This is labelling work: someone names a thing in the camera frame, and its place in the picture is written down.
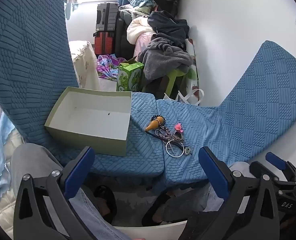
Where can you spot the floral printed panel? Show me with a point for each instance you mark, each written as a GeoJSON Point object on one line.
{"type": "Point", "coordinates": [194, 80]}

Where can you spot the red suitcase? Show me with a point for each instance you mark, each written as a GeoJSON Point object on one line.
{"type": "Point", "coordinates": [104, 42]}

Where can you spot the grey fleece garment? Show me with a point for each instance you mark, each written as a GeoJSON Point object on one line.
{"type": "Point", "coordinates": [163, 57]}

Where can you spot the beige quilt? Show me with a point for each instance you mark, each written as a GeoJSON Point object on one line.
{"type": "Point", "coordinates": [2, 212]}

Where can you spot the black slipper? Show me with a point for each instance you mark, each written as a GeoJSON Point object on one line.
{"type": "Point", "coordinates": [150, 212]}
{"type": "Point", "coordinates": [105, 192]}

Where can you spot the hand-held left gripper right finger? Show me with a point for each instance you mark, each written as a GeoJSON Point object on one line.
{"type": "Point", "coordinates": [213, 172]}

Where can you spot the green plastic stool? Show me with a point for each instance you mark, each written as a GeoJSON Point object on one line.
{"type": "Point", "coordinates": [174, 75]}

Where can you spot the grey suitcase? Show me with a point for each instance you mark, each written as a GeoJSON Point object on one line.
{"type": "Point", "coordinates": [106, 17]}

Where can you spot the blue covered sofa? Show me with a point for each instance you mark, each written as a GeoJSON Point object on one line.
{"type": "Point", "coordinates": [25, 55]}

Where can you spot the orange gourd pendant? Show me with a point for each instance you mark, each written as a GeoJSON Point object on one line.
{"type": "Point", "coordinates": [153, 125]}

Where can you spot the cream duvet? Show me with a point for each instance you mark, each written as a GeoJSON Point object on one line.
{"type": "Point", "coordinates": [137, 30]}

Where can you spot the pink hair clip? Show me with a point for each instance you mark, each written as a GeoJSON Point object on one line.
{"type": "Point", "coordinates": [179, 127]}

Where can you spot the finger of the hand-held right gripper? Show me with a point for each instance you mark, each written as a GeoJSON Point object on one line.
{"type": "Point", "coordinates": [275, 158]}
{"type": "Point", "coordinates": [260, 167]}

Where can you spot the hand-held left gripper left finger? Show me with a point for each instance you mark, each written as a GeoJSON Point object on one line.
{"type": "Point", "coordinates": [77, 170]}

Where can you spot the pink blanket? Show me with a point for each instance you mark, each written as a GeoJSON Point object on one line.
{"type": "Point", "coordinates": [144, 42]}

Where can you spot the light blue cloth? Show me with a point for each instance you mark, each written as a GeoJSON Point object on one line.
{"type": "Point", "coordinates": [2, 140]}

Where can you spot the small dark pendant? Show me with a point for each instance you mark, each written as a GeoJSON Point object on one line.
{"type": "Point", "coordinates": [188, 151]}

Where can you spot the green printed carton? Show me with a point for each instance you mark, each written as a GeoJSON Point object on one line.
{"type": "Point", "coordinates": [129, 76]}

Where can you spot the colourful purple cloth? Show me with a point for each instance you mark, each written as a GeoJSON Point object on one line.
{"type": "Point", "coordinates": [107, 66]}

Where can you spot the dark navy garment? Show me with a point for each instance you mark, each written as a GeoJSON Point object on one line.
{"type": "Point", "coordinates": [168, 25]}

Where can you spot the cream lace cloth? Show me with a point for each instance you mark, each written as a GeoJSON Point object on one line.
{"type": "Point", "coordinates": [84, 60]}

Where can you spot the pale green cardboard box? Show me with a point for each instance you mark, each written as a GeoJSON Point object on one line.
{"type": "Point", "coordinates": [87, 115]}

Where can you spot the white container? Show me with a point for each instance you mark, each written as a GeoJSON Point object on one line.
{"type": "Point", "coordinates": [150, 232]}

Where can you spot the white plastic bag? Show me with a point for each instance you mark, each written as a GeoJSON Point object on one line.
{"type": "Point", "coordinates": [188, 96]}

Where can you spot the black suitcase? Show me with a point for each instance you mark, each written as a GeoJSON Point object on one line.
{"type": "Point", "coordinates": [121, 35]}

